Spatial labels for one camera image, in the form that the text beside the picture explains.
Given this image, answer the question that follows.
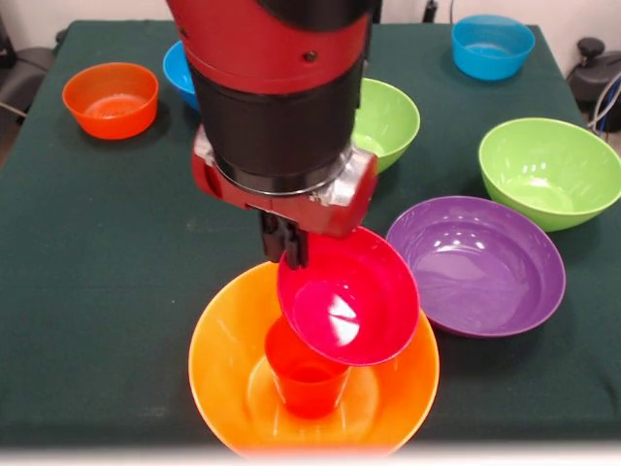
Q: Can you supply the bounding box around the orange cup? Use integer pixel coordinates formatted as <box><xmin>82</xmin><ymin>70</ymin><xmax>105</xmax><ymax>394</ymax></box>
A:
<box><xmin>264</xmin><ymin>315</ymin><xmax>351</xmax><ymax>420</ymax></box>

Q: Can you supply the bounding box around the dark green table cloth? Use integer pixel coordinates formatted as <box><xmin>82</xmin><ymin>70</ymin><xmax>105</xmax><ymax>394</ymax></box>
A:
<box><xmin>0</xmin><ymin>18</ymin><xmax>621</xmax><ymax>446</ymax></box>

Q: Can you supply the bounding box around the purple bowl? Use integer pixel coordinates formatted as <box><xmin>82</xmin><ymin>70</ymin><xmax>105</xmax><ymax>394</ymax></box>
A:
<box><xmin>382</xmin><ymin>195</ymin><xmax>567</xmax><ymax>339</ymax></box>

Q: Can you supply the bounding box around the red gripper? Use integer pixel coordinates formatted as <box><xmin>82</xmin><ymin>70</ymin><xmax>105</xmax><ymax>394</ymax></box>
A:
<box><xmin>190</xmin><ymin>152</ymin><xmax>379</xmax><ymax>270</ymax></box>

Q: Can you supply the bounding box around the small pink-red bowl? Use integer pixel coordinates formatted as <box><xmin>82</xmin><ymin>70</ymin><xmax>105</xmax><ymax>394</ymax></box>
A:
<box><xmin>277</xmin><ymin>225</ymin><xmax>421</xmax><ymax>367</ymax></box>

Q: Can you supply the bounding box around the small orange bowl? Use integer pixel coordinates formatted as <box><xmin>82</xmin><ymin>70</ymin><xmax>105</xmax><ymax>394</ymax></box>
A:
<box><xmin>61</xmin><ymin>61</ymin><xmax>160</xmax><ymax>141</ymax></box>

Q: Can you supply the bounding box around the green bowl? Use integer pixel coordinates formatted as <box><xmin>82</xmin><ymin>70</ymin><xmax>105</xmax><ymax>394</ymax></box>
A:
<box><xmin>351</xmin><ymin>77</ymin><xmax>422</xmax><ymax>175</ymax></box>
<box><xmin>477</xmin><ymin>117</ymin><xmax>621</xmax><ymax>233</ymax></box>

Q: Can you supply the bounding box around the small light blue bowl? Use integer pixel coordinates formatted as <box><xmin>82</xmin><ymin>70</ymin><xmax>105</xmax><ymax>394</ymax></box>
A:
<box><xmin>450</xmin><ymin>14</ymin><xmax>537</xmax><ymax>82</ymax></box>

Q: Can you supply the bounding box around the tangle of cables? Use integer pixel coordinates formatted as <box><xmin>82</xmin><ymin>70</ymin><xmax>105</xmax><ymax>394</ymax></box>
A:
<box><xmin>587</xmin><ymin>72</ymin><xmax>621</xmax><ymax>135</ymax></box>

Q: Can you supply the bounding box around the large yellow-orange bowl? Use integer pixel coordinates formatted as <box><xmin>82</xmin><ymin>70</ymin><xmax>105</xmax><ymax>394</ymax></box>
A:
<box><xmin>187</xmin><ymin>260</ymin><xmax>441</xmax><ymax>460</ymax></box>

